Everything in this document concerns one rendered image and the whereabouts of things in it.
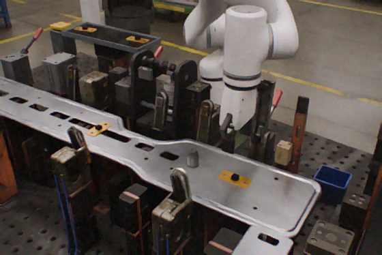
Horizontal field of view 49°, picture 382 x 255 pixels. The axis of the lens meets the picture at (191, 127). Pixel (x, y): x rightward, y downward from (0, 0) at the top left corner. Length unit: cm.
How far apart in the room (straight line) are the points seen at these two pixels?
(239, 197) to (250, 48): 37
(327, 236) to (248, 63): 38
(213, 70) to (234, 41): 74
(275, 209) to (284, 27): 41
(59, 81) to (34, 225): 50
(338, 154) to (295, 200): 77
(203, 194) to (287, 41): 41
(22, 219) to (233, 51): 94
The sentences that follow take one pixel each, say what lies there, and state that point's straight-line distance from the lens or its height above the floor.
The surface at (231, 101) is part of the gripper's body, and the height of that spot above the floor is 125.
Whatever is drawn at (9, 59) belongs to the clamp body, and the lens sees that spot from 177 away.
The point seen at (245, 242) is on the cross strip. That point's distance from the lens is 92.
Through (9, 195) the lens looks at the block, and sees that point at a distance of 157.
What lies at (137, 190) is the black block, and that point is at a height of 99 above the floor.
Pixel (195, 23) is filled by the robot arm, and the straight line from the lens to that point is 150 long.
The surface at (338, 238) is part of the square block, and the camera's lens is 89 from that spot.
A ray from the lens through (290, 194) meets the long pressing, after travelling 106.
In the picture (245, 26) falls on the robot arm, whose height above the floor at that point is 141.
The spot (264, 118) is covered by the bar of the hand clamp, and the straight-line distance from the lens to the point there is 113.
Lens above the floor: 167
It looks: 31 degrees down
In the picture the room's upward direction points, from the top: straight up
